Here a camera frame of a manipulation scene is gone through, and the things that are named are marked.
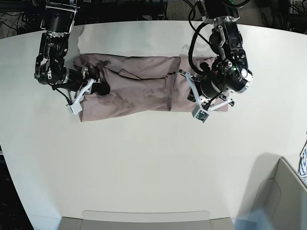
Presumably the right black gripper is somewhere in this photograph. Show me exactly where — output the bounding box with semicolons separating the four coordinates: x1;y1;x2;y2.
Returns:
51;62;110;95

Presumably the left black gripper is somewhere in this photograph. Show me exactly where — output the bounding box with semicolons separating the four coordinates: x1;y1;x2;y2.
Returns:
187;74;229;102

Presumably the mauve pink T-shirt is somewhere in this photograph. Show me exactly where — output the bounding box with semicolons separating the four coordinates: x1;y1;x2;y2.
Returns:
73;54;228;123

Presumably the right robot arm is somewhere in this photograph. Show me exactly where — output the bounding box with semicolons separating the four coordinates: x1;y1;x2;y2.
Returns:
34;0;110;96

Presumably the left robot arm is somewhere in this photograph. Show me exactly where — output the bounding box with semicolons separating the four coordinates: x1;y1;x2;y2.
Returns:
188;0;253;101

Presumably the grey box at right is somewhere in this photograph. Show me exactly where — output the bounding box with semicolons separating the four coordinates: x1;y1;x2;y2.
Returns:
251;158;307;230

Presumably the blue white striped cloth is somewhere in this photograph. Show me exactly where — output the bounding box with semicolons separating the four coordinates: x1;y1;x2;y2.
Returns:
298;143;307;184

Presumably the translucent blue object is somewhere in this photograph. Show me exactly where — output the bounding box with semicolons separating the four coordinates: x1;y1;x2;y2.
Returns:
233;208;273;230

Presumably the grey tray at bottom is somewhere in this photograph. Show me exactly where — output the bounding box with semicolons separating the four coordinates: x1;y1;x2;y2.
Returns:
58;210;235;230

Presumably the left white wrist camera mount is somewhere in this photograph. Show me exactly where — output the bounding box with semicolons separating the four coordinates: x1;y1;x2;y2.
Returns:
178;69;235;123

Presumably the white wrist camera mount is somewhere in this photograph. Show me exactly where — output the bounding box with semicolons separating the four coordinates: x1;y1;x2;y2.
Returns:
67;67;103;115
178;69;235;123

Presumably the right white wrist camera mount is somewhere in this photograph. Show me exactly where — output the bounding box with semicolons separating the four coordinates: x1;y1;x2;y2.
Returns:
67;67;103;115

